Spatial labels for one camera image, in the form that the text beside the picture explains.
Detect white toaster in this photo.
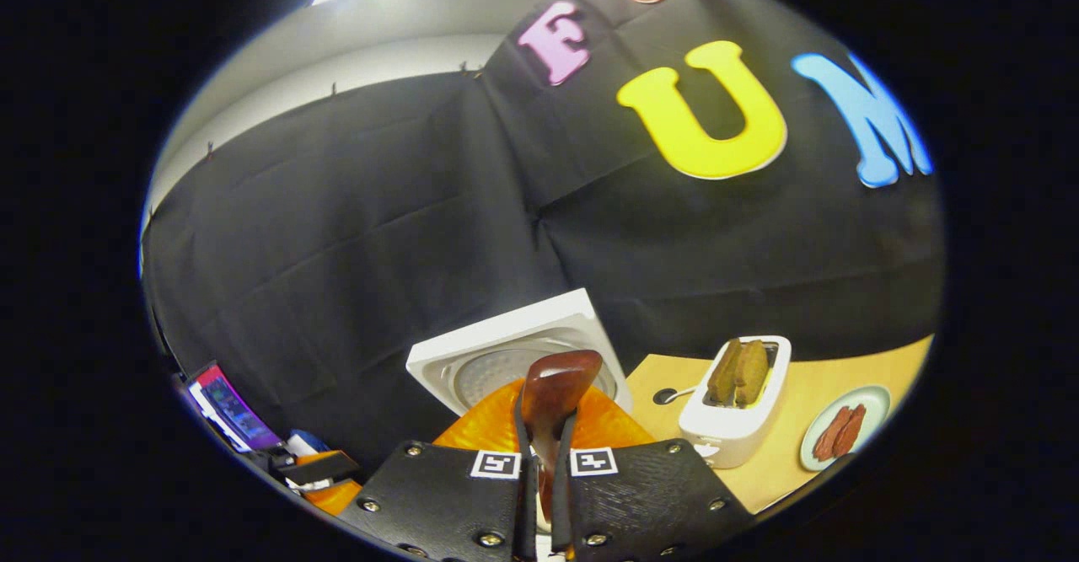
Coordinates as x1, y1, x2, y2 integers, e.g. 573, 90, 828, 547
679, 335, 792, 469

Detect lit device screen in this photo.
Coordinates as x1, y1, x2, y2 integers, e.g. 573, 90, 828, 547
187, 362, 284, 453

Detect dark wooden spoon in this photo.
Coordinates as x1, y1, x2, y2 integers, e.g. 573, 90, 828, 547
521, 350, 604, 521

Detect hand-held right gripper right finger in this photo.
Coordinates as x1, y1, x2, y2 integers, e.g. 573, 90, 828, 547
552, 387, 755, 558

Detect black backdrop cloth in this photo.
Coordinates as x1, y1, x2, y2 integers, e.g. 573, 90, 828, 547
142, 0, 945, 474

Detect pale green plate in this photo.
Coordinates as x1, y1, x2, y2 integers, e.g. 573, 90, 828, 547
799, 384, 892, 472

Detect brown bread slices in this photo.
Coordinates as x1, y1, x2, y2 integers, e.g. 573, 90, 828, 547
706, 339, 770, 407

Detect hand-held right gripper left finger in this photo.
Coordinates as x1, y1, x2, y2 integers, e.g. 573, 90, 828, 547
337, 379, 538, 562

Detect red meat slices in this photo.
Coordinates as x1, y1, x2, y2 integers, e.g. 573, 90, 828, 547
813, 404, 867, 462

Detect white rice cooker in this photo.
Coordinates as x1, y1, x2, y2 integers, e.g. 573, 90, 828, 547
405, 288, 633, 418

